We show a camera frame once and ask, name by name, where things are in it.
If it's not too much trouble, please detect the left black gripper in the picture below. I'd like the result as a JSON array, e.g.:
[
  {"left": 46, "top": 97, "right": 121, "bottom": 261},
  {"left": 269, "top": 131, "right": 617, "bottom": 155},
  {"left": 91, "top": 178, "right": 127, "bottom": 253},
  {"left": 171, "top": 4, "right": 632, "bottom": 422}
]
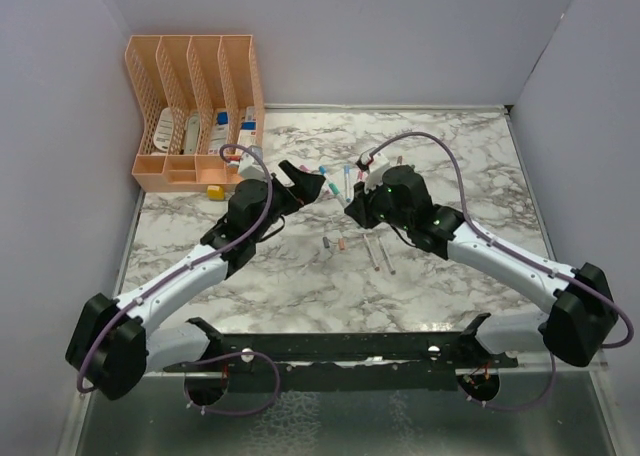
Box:
[{"left": 251, "top": 161, "right": 325, "bottom": 244}]

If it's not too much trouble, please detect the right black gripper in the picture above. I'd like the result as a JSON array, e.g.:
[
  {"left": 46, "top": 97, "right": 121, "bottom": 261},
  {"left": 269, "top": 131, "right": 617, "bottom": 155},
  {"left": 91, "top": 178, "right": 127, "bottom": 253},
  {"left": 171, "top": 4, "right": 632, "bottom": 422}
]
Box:
[{"left": 346, "top": 174, "right": 412, "bottom": 232}]

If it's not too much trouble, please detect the peach marker pen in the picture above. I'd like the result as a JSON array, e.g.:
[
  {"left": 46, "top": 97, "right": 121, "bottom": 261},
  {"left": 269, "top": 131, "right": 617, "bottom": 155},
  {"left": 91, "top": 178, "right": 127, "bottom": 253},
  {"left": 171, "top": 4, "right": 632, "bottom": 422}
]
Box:
[{"left": 362, "top": 234, "right": 381, "bottom": 272}]

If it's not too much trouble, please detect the grey marker pen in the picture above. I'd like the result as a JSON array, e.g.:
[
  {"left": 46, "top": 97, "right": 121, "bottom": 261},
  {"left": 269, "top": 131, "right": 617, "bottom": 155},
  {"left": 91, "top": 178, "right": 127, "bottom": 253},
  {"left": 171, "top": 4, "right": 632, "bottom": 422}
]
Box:
[{"left": 378, "top": 237, "right": 397, "bottom": 275}]

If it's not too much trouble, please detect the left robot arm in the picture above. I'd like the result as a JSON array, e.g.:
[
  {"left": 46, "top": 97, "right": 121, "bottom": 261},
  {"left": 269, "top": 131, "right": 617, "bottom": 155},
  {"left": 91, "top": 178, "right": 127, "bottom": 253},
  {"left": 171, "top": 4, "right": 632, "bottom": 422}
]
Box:
[{"left": 65, "top": 162, "right": 325, "bottom": 400}]

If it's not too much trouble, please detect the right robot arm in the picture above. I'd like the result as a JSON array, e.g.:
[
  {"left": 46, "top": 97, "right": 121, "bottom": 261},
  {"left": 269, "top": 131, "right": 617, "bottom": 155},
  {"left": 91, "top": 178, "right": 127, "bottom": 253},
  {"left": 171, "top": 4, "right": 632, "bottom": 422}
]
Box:
[{"left": 342, "top": 164, "right": 618, "bottom": 367}]

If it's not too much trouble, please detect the cyan marker pen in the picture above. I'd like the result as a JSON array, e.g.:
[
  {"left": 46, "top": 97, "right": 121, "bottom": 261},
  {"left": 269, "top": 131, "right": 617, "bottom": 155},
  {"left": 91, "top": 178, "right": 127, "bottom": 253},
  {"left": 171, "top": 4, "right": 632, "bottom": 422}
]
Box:
[{"left": 318, "top": 165, "right": 342, "bottom": 197}]

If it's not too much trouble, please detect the light blue marker pen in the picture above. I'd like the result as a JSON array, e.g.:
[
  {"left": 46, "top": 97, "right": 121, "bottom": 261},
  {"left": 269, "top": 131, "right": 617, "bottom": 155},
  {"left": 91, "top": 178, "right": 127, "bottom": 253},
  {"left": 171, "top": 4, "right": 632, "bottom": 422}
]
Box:
[{"left": 343, "top": 165, "right": 351, "bottom": 203}]

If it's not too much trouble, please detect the white cardboard box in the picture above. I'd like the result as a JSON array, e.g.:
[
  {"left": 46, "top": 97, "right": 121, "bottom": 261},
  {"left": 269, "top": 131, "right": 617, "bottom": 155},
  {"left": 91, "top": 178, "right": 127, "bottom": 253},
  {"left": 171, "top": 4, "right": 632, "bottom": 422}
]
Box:
[{"left": 237, "top": 121, "right": 261, "bottom": 147}]

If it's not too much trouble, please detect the small white red box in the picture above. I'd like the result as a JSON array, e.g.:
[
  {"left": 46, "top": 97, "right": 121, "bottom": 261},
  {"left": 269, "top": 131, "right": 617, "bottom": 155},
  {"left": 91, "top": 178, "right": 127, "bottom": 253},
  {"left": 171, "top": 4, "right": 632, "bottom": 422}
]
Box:
[{"left": 243, "top": 106, "right": 256, "bottom": 123}]

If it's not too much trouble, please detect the yellow rectangular stamp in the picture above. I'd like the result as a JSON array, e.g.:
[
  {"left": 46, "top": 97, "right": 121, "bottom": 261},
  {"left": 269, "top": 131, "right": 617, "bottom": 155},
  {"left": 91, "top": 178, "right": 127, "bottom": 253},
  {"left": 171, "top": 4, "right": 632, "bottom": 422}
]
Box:
[{"left": 206, "top": 185, "right": 226, "bottom": 201}]

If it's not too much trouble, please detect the white paper packet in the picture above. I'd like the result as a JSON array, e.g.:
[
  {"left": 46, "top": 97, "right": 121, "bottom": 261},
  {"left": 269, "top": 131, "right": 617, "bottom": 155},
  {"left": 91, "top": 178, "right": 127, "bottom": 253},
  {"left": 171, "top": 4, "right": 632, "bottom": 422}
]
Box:
[{"left": 207, "top": 111, "right": 229, "bottom": 155}]

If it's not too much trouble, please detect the grey stapler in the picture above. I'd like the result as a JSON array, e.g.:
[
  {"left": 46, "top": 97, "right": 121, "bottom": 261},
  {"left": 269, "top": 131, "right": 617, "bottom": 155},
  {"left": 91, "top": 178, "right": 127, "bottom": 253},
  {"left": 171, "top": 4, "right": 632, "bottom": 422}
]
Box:
[{"left": 182, "top": 113, "right": 200, "bottom": 155}]

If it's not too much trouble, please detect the peach plastic desk organizer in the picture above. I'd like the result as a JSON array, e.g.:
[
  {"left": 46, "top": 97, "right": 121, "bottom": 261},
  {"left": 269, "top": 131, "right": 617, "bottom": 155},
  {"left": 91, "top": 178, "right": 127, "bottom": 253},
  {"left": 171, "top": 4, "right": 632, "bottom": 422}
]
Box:
[{"left": 125, "top": 35, "right": 265, "bottom": 193}]

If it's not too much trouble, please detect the white remote in organizer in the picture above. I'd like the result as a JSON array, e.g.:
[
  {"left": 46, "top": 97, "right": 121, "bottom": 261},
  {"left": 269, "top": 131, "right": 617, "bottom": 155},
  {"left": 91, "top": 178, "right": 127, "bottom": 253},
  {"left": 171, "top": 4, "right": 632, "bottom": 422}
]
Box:
[{"left": 152, "top": 107, "right": 174, "bottom": 153}]

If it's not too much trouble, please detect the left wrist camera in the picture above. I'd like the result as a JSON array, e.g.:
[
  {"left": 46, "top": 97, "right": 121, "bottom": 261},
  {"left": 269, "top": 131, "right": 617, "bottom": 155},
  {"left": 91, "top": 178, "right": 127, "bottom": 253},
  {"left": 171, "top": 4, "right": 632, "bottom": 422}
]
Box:
[{"left": 228, "top": 152, "right": 266, "bottom": 181}]

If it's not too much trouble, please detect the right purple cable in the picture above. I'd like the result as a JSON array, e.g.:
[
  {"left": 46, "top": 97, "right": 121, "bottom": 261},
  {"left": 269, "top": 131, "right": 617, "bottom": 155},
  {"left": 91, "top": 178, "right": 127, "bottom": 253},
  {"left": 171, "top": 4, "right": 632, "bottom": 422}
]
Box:
[{"left": 367, "top": 131, "right": 631, "bottom": 411}]

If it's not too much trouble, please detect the purple cable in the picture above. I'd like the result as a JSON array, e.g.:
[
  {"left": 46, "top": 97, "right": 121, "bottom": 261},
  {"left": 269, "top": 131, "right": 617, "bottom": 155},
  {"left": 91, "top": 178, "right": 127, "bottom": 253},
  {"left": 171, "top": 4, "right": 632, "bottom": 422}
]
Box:
[
  {"left": 367, "top": 131, "right": 631, "bottom": 411},
  {"left": 76, "top": 144, "right": 281, "bottom": 417}
]

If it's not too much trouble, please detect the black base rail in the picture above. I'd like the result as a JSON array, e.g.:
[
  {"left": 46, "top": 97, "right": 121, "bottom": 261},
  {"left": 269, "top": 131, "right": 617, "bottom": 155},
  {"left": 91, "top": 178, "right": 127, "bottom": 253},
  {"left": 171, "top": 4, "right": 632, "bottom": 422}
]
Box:
[{"left": 166, "top": 316, "right": 517, "bottom": 393}]

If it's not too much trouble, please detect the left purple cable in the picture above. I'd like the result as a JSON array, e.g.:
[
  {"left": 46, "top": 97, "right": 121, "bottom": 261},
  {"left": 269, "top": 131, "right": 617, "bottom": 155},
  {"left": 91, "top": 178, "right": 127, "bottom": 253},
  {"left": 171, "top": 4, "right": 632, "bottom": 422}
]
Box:
[{"left": 76, "top": 144, "right": 281, "bottom": 417}]

